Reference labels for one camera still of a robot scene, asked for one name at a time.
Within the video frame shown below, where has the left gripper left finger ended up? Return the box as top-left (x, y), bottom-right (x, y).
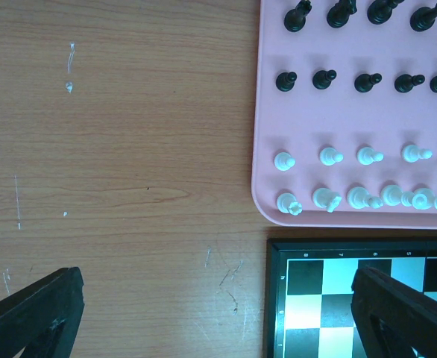
top-left (0, 267), bottom-right (84, 357)

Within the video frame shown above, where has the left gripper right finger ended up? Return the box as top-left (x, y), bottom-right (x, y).
top-left (350, 267), bottom-right (437, 357)

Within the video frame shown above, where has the white king piece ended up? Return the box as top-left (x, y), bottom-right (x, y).
top-left (412, 188), bottom-right (437, 210)

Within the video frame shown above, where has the black white chessboard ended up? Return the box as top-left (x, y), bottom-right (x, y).
top-left (263, 238), bottom-right (437, 358)

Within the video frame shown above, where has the white queen piece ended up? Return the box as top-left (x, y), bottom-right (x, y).
top-left (380, 184), bottom-right (415, 207)

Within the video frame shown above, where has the white bishop left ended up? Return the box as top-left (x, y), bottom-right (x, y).
top-left (347, 186), bottom-right (383, 210)

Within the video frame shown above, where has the white knight left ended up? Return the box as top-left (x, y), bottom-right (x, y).
top-left (312, 187), bottom-right (342, 213)

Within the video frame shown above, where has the white rook left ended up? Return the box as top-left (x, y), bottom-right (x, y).
top-left (276, 192), bottom-right (303, 216)

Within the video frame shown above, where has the white pawn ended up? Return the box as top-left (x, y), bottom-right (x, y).
top-left (401, 144), bottom-right (433, 163)
top-left (319, 147), bottom-right (344, 166)
top-left (356, 146), bottom-right (384, 166)
top-left (274, 151), bottom-right (296, 172)

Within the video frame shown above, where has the pink plastic tray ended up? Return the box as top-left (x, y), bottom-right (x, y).
top-left (251, 1), bottom-right (437, 229)

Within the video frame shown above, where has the black queen piece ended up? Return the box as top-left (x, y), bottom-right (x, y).
top-left (409, 2), bottom-right (437, 32)

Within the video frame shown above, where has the black bishop left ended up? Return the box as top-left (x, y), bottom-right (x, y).
top-left (367, 0), bottom-right (403, 25)

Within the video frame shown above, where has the black knight left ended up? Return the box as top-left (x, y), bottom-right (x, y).
top-left (327, 0), bottom-right (357, 28)

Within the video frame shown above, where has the black rook far left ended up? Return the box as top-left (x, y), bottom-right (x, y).
top-left (283, 0), bottom-right (312, 32)

